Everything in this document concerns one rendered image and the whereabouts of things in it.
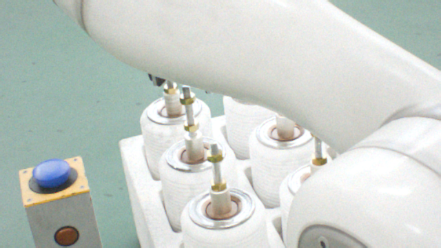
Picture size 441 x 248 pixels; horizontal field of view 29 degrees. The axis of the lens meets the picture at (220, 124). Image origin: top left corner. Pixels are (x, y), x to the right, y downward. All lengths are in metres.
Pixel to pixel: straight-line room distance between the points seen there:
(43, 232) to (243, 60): 0.55
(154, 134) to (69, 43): 0.90
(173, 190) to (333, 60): 0.65
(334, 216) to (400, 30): 1.56
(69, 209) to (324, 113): 0.54
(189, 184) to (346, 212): 0.69
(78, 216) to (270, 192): 0.27
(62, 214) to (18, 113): 0.84
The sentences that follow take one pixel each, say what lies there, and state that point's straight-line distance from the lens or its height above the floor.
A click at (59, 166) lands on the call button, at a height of 0.33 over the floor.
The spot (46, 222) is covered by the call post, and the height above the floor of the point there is 0.29.
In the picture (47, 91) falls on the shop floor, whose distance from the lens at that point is 1.80.
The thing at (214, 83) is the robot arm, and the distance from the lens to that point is 0.43.
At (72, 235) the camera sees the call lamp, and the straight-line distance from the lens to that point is 0.93.
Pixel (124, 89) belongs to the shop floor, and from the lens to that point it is 1.75.
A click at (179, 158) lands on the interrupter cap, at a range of 1.04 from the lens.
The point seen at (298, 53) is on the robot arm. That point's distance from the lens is 0.40.
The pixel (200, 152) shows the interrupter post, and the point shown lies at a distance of 1.03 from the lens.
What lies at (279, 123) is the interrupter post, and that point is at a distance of 1.05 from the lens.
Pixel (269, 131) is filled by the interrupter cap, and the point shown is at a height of 0.25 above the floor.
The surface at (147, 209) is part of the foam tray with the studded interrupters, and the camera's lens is 1.08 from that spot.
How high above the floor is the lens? 0.82
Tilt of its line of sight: 31 degrees down
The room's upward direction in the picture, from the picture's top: 7 degrees counter-clockwise
